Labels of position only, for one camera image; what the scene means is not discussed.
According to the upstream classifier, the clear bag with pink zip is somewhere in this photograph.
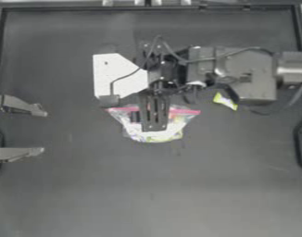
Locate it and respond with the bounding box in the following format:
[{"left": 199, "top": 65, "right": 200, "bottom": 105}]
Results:
[{"left": 105, "top": 104, "right": 202, "bottom": 143}]

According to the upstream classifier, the green candy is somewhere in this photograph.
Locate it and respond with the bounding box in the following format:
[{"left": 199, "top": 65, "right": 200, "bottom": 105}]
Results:
[{"left": 211, "top": 92, "right": 240, "bottom": 111}]

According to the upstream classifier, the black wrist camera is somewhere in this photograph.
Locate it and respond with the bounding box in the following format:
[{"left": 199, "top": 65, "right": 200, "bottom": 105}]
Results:
[{"left": 97, "top": 94, "right": 121, "bottom": 109}]

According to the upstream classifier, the black camera cable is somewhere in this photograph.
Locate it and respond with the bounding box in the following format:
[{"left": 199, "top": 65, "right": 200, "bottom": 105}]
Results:
[{"left": 109, "top": 34, "right": 188, "bottom": 96}]

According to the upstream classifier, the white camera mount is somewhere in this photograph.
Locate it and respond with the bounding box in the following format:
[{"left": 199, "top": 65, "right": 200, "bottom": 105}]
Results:
[{"left": 92, "top": 53, "right": 149, "bottom": 100}]

